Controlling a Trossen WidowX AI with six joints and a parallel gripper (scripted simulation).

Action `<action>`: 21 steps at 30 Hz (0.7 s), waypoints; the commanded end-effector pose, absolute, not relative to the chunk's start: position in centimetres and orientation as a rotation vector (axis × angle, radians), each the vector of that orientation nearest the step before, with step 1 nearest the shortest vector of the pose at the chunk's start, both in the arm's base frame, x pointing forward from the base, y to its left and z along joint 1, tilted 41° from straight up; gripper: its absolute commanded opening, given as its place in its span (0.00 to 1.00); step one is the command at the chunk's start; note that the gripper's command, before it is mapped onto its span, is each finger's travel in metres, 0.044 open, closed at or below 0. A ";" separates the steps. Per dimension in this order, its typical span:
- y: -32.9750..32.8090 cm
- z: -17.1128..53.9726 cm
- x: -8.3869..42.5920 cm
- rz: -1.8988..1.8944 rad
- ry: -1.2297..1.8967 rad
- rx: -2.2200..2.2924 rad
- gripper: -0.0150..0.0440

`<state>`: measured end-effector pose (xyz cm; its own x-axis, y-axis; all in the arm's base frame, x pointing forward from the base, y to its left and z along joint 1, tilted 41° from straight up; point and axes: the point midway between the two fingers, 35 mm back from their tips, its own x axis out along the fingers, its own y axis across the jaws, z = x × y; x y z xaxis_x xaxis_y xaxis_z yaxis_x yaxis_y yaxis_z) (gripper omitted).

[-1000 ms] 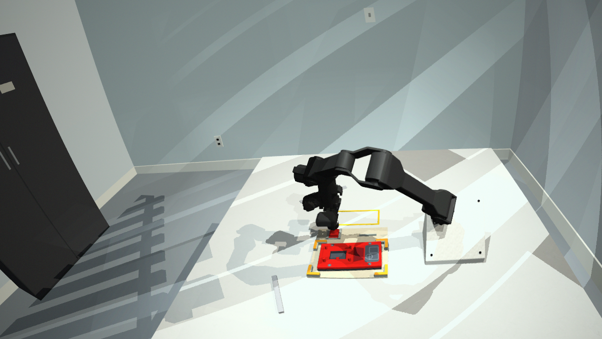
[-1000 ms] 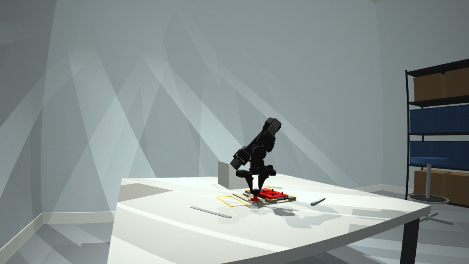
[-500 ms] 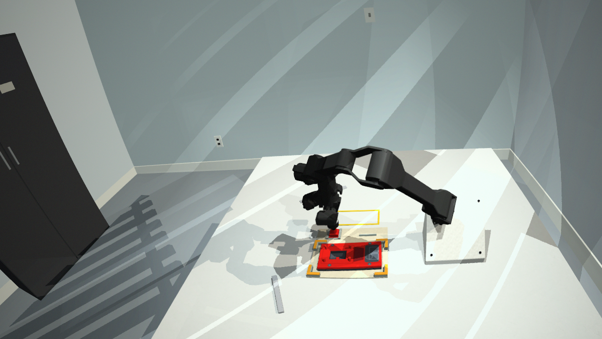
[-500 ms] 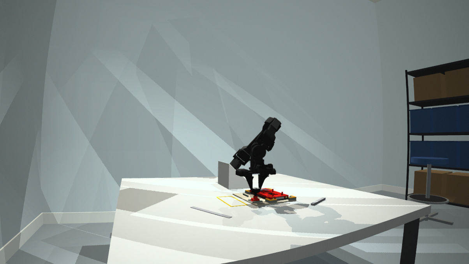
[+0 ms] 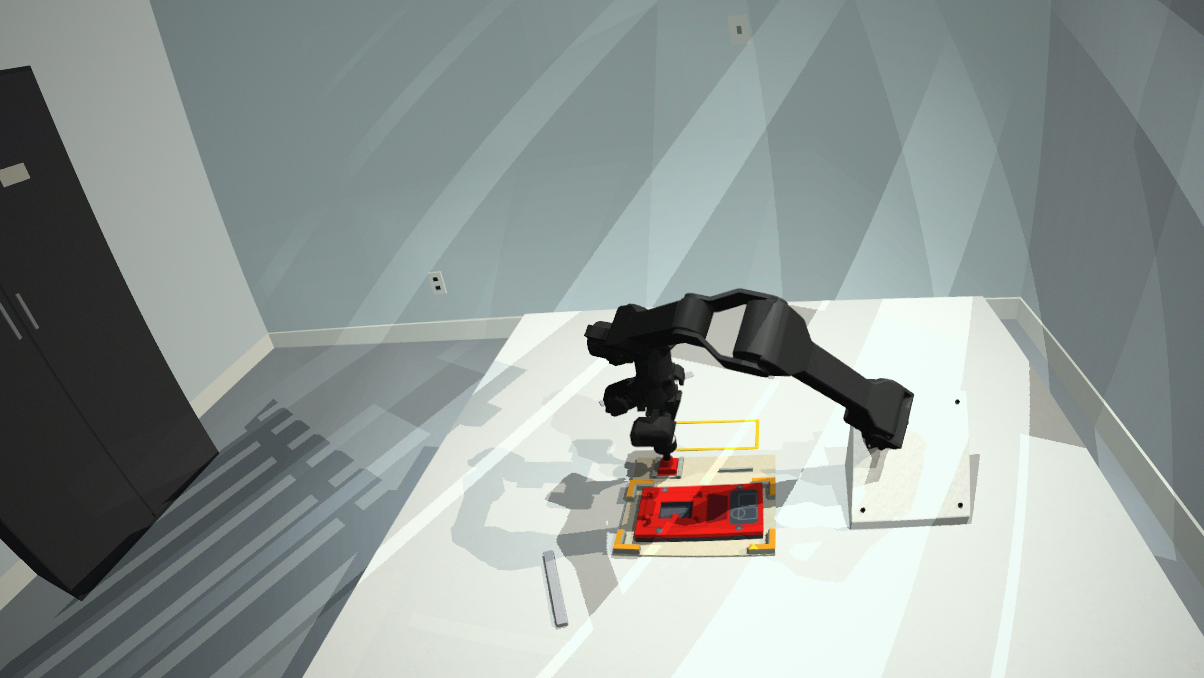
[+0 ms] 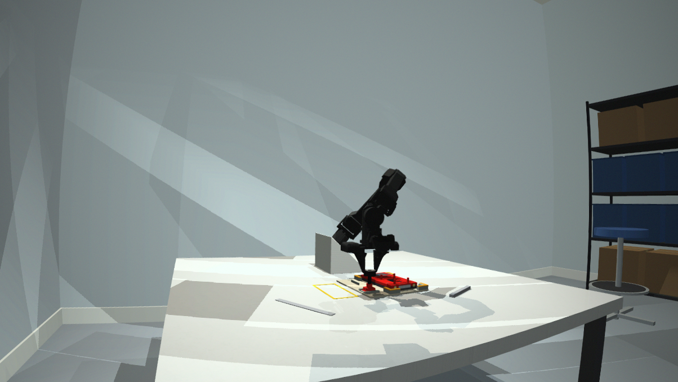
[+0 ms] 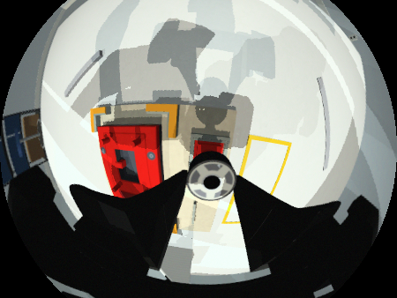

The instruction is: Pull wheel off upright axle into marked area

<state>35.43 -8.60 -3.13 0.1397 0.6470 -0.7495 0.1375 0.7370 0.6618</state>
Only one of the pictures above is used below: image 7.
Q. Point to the red flat rectangular plate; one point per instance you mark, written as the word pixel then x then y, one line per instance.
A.
pixel 132 157

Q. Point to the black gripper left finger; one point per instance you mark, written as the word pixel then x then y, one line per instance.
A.
pixel 147 219

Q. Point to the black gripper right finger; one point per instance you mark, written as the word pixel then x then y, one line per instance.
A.
pixel 269 225

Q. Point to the grey flat bar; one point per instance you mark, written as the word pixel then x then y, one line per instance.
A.
pixel 83 71

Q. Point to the yellow rectangular outline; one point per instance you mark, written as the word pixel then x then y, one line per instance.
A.
pixel 247 148

